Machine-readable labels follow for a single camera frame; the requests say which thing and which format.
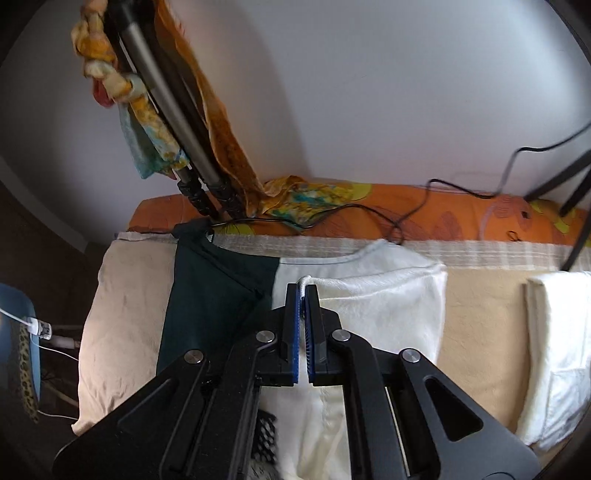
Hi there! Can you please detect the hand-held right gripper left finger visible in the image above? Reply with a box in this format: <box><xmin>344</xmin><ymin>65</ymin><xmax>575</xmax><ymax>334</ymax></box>
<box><xmin>53</xmin><ymin>282</ymin><xmax>305</xmax><ymax>480</ymax></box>

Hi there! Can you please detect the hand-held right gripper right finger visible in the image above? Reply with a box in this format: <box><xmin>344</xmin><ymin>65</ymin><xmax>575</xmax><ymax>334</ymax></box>
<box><xmin>302</xmin><ymin>284</ymin><xmax>541</xmax><ymax>480</ymax></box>

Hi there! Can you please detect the green and white shirt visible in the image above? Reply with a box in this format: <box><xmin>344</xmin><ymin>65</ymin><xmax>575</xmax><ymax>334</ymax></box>
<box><xmin>156</xmin><ymin>220</ymin><xmax>448</xmax><ymax>480</ymax></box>

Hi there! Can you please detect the black mesh item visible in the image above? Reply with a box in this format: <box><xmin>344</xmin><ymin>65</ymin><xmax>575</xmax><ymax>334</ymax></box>
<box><xmin>252</xmin><ymin>408</ymin><xmax>279</xmax><ymax>463</ymax></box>

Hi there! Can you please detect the yellow and teal cloth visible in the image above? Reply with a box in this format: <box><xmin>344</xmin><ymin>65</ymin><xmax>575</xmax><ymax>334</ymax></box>
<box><xmin>261</xmin><ymin>175</ymin><xmax>372</xmax><ymax>228</ymax></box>

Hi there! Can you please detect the beige blanket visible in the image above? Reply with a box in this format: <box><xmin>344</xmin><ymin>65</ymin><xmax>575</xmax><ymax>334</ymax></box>
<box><xmin>71</xmin><ymin>240</ymin><xmax>591</xmax><ymax>444</ymax></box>

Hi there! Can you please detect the orange printed bed sheet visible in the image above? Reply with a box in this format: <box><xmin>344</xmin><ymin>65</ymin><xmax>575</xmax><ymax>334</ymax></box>
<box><xmin>127</xmin><ymin>182</ymin><xmax>591</xmax><ymax>244</ymax></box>

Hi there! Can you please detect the striped woven mat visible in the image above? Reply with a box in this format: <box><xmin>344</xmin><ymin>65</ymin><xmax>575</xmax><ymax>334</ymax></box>
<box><xmin>115</xmin><ymin>230</ymin><xmax>591</xmax><ymax>272</ymax></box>

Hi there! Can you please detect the orange hanging cloth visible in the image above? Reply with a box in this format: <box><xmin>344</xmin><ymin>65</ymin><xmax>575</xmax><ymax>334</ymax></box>
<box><xmin>154</xmin><ymin>0</ymin><xmax>266</xmax><ymax>210</ymax></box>

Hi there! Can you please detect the white folded cloth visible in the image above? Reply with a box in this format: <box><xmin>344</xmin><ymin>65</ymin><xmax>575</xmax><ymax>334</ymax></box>
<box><xmin>515</xmin><ymin>271</ymin><xmax>591</xmax><ymax>453</ymax></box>

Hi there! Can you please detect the silver folded tripod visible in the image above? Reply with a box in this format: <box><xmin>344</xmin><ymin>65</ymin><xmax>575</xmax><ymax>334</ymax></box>
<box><xmin>104</xmin><ymin>0</ymin><xmax>242</xmax><ymax>223</ymax></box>

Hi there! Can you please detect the white charger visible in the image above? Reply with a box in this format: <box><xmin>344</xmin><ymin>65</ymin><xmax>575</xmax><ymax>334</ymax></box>
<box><xmin>21</xmin><ymin>316</ymin><xmax>54</xmax><ymax>341</ymax></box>

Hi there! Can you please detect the leopard print cloth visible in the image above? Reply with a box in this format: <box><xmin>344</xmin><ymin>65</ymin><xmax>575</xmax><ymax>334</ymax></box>
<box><xmin>11</xmin><ymin>323</ymin><xmax>41</xmax><ymax>423</ymax></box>

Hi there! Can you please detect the blue chair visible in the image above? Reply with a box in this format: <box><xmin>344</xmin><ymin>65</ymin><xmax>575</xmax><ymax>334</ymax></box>
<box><xmin>0</xmin><ymin>282</ymin><xmax>44</xmax><ymax>423</ymax></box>

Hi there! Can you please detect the knotted colourful scarf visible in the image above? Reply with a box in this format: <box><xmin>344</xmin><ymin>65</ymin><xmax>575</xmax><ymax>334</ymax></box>
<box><xmin>71</xmin><ymin>0</ymin><xmax>191</xmax><ymax>181</ymax></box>

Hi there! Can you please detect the black power cable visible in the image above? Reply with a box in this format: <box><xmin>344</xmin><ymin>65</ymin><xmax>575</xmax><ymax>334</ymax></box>
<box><xmin>208</xmin><ymin>129</ymin><xmax>591</xmax><ymax>247</ymax></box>

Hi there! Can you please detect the white charger cable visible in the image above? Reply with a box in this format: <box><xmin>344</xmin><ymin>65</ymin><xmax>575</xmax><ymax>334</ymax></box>
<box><xmin>0</xmin><ymin>308</ymin><xmax>81</xmax><ymax>422</ymax></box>

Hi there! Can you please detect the black ring light tripod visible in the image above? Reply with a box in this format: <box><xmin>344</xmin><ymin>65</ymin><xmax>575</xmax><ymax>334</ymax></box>
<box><xmin>524</xmin><ymin>150</ymin><xmax>591</xmax><ymax>273</ymax></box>

